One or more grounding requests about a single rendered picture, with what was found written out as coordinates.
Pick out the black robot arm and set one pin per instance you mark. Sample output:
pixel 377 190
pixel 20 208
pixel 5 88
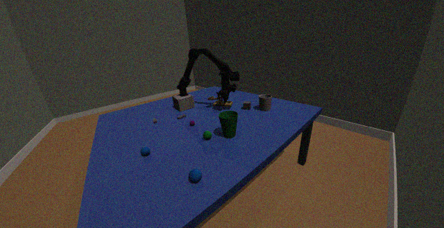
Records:
pixel 223 67

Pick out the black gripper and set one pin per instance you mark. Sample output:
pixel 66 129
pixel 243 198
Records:
pixel 224 93

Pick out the grey cup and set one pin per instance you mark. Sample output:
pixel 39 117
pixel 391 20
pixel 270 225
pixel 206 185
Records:
pixel 265 102

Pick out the green ball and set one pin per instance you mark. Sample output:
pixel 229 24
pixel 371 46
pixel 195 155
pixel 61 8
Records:
pixel 207 135

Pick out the blue ball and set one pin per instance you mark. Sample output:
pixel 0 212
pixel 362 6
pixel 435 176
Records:
pixel 195 175
pixel 145 151

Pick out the green cup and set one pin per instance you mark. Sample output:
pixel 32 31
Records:
pixel 228 121

